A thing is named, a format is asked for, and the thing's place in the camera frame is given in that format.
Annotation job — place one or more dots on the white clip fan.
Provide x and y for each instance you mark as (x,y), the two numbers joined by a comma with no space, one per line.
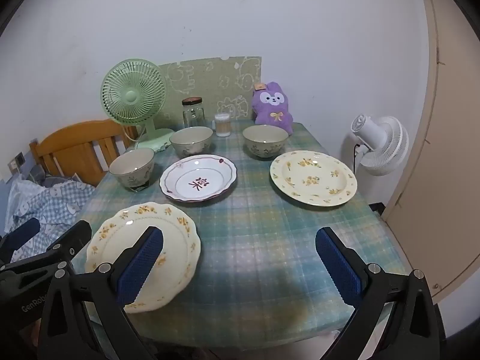
(378,138)

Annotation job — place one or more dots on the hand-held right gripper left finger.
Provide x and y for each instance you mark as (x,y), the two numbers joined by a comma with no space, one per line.
(140,266)

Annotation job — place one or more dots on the scalloped yellow floral plate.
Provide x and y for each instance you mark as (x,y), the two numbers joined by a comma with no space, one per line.
(112,240)

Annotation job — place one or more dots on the beige door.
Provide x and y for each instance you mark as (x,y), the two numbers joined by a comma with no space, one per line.
(450,157)

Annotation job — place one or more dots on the grey striped cloth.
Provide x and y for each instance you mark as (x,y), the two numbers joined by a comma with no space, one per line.
(41,174)

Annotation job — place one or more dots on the purple rimmed white plate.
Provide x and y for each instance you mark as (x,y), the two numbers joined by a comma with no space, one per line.
(198,183)

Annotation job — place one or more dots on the wooden chair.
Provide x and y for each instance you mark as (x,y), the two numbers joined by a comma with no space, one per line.
(75,138)

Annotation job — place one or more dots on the cotton swab container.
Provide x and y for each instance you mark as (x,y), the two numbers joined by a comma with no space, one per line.
(222,125)

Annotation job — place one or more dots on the wall socket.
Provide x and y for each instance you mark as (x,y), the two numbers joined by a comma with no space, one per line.
(17,161)

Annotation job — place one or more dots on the green desk fan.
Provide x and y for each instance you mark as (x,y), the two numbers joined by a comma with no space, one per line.
(131,95)

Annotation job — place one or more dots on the small floral ceramic bowl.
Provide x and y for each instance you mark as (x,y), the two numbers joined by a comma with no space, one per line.
(131,165)

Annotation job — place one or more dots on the glass jar with dark lid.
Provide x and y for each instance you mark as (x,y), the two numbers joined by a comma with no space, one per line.
(193,114)

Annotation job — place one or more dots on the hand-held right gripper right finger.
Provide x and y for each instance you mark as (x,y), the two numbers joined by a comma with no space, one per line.
(337,266)

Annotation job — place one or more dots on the blue gingham printed blanket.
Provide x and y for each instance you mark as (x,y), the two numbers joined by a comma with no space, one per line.
(48,202)

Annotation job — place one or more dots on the green patterned wall board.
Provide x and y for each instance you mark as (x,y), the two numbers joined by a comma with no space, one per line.
(210,78)

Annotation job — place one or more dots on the purple plush bunny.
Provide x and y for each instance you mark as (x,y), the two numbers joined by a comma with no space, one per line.
(272,114)

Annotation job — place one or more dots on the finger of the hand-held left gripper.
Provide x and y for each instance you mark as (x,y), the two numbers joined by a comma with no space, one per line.
(73,237)
(23,231)

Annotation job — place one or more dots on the beige floral ceramic bowl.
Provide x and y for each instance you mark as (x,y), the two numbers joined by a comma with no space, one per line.
(191,138)
(264,138)

